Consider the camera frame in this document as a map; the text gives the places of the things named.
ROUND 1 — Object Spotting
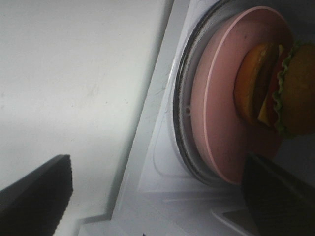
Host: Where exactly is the pink round plate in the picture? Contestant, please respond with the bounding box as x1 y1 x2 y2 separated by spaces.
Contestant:
190 6 293 184

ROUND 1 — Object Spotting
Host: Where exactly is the white microwave oven body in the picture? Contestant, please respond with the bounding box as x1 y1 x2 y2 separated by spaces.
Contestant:
78 0 315 236

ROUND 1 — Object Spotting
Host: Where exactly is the glass turntable plate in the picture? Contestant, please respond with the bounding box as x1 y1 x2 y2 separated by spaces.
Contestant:
172 0 237 187

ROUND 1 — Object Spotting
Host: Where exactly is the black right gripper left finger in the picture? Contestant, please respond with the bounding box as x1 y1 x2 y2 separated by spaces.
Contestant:
0 154 73 236

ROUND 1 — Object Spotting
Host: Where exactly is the toy burger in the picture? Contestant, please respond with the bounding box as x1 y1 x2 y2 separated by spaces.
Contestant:
233 43 315 138

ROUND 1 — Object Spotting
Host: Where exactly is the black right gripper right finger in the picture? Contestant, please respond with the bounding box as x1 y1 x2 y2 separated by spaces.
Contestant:
241 153 315 236

